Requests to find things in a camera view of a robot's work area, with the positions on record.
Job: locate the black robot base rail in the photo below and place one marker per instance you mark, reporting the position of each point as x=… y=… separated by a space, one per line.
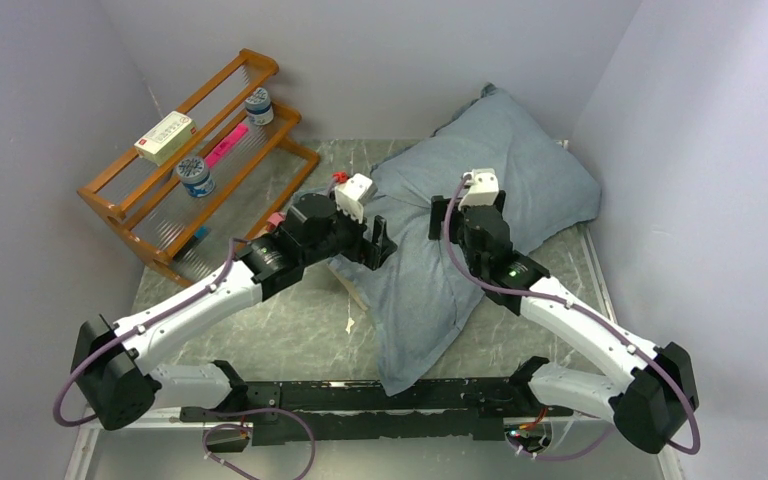
x=483 y=409

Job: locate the far blue white jar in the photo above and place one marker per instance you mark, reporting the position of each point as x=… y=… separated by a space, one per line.
x=258 y=106

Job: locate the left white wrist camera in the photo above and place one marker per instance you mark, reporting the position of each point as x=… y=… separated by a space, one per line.
x=352 y=193

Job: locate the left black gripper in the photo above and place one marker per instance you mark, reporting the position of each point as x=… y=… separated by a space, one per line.
x=374 y=252

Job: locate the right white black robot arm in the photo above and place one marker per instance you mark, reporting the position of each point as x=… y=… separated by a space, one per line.
x=644 y=391

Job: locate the wooden tiered shelf rack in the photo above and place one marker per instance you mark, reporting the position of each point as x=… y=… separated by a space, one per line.
x=147 y=207

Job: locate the blue grey pillow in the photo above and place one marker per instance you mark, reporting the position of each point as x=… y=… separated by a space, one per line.
x=419 y=298

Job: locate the blue white jar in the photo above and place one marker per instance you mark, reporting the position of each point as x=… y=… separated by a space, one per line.
x=194 y=174
x=258 y=106

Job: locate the patchwork green beige pillowcase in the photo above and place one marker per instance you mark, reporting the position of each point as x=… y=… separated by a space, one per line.
x=350 y=289

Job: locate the white cardboard box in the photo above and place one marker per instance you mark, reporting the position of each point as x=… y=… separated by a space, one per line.
x=166 y=138

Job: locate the pink capped bottle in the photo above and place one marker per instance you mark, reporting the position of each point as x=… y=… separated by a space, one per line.
x=273 y=222

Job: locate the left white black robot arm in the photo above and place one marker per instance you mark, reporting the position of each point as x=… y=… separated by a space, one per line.
x=118 y=365

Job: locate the near blue white jar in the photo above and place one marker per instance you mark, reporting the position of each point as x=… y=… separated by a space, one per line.
x=194 y=174

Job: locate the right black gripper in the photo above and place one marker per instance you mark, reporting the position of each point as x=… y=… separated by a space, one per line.
x=435 y=227

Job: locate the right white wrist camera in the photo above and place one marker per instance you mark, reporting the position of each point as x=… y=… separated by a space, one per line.
x=482 y=188

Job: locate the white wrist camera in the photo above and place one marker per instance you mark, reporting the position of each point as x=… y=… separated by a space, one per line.
x=482 y=188
x=352 y=193

